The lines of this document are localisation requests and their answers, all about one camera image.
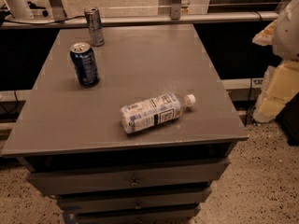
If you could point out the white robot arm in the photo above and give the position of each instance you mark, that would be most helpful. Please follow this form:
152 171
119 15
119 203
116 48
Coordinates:
285 41

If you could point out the blue plastic water bottle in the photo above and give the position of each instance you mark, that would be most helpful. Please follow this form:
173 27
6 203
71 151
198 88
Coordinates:
154 111

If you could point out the dark blue soda can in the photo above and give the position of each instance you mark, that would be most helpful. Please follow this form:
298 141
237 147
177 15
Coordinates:
82 56

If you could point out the top grey drawer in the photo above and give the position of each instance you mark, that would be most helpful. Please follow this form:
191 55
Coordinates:
128 177

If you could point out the grey drawer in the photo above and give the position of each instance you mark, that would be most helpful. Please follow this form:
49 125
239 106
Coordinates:
134 201
140 216
128 177

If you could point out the grey drawer cabinet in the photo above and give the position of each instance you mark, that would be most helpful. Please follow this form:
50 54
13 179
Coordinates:
142 145

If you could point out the tall silver blue can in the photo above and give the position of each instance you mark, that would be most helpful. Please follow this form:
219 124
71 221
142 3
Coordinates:
93 19

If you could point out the middle grey drawer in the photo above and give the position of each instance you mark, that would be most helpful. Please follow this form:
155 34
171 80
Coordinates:
134 201

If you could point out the bottom grey drawer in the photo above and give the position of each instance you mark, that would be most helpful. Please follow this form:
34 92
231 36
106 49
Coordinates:
140 216

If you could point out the white pipe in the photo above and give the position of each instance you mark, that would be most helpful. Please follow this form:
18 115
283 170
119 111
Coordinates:
19 9

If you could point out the grey metal rail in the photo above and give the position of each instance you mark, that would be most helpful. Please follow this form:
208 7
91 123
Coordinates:
80 21

